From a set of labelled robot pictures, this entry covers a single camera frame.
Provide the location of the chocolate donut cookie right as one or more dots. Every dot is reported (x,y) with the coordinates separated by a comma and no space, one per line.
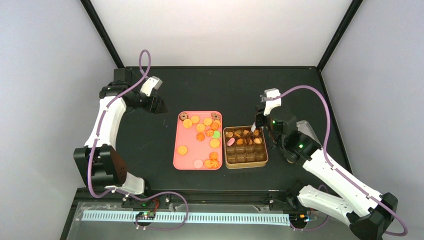
(216,116)

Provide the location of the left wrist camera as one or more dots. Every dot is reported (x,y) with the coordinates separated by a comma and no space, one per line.
(150,85)

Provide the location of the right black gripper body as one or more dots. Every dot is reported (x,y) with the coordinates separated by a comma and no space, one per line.
(258,122)

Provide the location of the pink round cookie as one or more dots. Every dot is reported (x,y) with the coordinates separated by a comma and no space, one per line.
(198,164)
(231,141)

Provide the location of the orange swirl cookie bottom right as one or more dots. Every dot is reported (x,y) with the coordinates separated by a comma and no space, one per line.
(211,164)

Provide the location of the pink plastic tray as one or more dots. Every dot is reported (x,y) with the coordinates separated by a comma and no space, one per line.
(192,140)

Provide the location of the gold cookie tin box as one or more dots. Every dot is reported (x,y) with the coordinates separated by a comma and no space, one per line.
(249,149)

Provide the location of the clear plastic tin lid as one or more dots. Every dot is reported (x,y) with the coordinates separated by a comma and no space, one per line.
(308,130)

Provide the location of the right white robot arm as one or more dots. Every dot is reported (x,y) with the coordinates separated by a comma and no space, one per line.
(367,212)

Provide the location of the chocolate donut cookie left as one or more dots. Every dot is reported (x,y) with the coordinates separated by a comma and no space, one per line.
(183,116)

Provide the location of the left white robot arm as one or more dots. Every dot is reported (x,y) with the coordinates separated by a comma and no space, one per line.
(102,169)

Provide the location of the right circuit board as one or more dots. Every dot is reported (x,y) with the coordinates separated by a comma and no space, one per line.
(299,218)

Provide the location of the white slotted cable rail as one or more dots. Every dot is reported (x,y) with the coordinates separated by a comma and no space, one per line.
(277,219)

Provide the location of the circuit board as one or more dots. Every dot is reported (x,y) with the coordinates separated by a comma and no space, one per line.
(299,218)
(145,215)

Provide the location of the clear plastic sheet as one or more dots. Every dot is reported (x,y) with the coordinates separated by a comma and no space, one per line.
(108,230)

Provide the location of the left circuit board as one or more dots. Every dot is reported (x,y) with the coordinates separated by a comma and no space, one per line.
(145,215)

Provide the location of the green round cookie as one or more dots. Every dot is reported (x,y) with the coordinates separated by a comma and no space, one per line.
(216,134)

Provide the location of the chocolate donut cookie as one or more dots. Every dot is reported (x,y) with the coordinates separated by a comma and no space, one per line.
(183,116)
(216,116)

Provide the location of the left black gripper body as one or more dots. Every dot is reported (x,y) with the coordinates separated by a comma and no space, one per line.
(148,106)

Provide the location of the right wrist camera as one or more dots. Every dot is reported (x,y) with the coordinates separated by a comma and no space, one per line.
(271,98)

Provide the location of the large round sugar cookie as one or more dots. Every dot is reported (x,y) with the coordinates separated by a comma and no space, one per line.
(214,143)

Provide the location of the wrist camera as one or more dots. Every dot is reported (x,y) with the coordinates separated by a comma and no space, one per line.
(271,98)
(150,85)

